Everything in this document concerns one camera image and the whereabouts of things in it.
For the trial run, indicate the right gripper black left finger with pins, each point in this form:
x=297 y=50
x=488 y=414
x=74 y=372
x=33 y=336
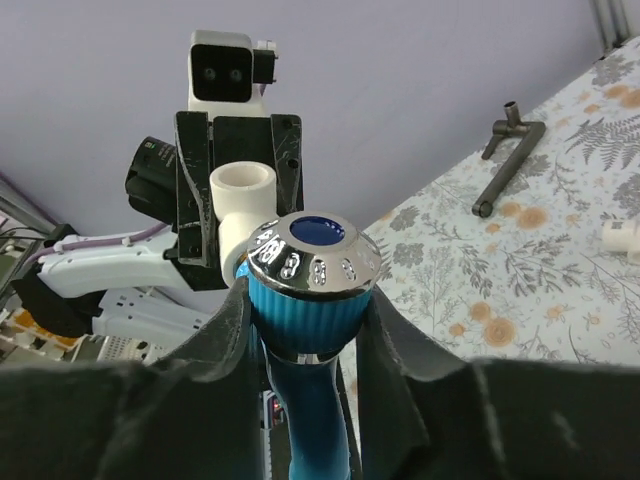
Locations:
x=192 y=415

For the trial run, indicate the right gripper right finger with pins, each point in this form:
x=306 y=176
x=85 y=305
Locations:
x=425 y=413

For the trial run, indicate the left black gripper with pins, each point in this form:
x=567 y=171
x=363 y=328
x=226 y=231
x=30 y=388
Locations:
x=202 y=147

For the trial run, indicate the white plastic elbow fitting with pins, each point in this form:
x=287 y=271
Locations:
x=244 y=197

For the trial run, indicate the blue plastic faucet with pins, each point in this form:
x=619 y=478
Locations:
x=310 y=280

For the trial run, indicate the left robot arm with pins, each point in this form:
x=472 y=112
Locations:
x=62 y=285

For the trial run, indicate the floral patterned mat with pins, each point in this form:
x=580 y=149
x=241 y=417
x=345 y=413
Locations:
x=531 y=281

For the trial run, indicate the dark metal faucet left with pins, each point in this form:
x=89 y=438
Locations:
x=529 y=134

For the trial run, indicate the left aluminium frame post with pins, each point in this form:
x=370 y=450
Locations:
x=617 y=22

